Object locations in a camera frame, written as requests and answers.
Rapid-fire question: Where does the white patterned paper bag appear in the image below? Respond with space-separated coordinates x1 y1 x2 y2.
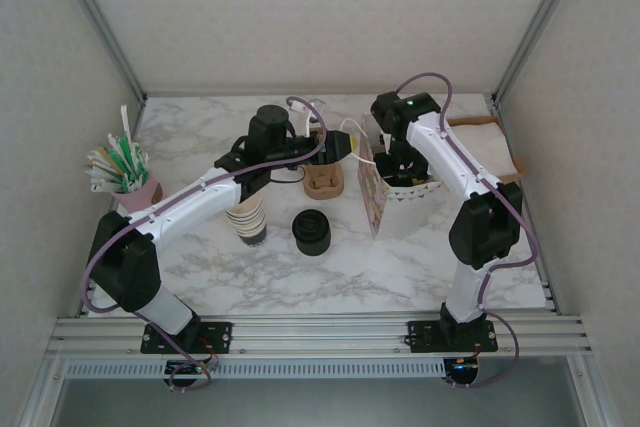
339 113 442 242

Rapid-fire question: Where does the stack of black lids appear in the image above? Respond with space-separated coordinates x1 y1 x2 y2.
292 209 332 257

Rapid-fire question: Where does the brown pulp cup carrier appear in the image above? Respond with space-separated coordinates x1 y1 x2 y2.
303 161 346 201

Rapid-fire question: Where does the stack of paper cups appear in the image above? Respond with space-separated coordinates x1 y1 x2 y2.
224 189 269 250

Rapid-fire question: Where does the long white wrapped straw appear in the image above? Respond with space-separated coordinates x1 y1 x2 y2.
119 104 134 143

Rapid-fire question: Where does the pink cup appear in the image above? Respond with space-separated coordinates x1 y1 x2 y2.
110 177 164 213

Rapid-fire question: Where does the brown wooden stirrer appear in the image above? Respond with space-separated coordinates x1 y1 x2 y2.
97 146 124 178

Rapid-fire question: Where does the black controller board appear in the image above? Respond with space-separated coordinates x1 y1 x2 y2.
452 357 480 382
167 360 209 379

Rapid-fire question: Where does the aluminium frame post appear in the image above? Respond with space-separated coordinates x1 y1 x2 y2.
489 0 591 108
47 0 149 108

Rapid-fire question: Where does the aluminium mounting rail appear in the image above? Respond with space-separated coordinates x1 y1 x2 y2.
47 315 594 359

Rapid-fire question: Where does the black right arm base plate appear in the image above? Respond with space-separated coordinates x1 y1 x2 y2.
407 319 499 353

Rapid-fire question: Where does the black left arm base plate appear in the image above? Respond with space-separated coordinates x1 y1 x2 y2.
141 320 235 354

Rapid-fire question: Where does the white slotted cable duct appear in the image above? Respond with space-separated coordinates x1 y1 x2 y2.
64 359 446 379

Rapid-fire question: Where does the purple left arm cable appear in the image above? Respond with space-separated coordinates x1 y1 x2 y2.
81 95 330 392

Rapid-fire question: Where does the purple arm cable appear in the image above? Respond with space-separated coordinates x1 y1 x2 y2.
396 71 542 391
81 95 330 392

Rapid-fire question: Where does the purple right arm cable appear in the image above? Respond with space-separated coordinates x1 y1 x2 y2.
396 71 542 391

